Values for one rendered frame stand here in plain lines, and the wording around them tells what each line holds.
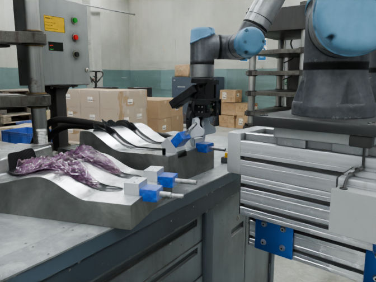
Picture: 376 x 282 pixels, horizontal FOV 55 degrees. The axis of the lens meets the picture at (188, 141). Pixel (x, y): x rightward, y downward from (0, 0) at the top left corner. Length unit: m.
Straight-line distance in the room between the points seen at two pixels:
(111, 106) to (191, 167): 4.03
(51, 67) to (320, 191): 1.39
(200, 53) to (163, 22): 8.60
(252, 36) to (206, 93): 0.23
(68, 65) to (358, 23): 1.50
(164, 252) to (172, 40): 8.57
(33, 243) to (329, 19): 0.63
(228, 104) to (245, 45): 7.07
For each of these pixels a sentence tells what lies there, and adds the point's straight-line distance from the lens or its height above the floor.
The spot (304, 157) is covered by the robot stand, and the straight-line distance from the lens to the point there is 0.71.
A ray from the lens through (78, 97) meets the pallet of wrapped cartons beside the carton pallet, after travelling 5.56.
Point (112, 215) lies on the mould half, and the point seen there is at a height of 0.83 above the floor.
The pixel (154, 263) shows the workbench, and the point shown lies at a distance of 1.05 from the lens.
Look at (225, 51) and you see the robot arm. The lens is 1.11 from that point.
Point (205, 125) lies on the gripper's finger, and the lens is 1.17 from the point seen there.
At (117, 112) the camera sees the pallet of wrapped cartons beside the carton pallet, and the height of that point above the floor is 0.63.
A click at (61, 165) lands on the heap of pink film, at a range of 0.88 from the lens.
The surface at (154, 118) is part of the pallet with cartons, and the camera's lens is 5.81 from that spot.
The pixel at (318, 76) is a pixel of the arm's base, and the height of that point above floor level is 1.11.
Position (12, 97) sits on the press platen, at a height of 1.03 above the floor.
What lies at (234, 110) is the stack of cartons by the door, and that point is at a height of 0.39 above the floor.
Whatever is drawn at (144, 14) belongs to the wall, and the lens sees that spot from 10.14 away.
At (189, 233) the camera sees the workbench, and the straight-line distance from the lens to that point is 1.17.
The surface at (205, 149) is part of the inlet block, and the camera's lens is 1.12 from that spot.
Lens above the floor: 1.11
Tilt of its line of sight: 10 degrees down
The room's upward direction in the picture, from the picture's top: straight up
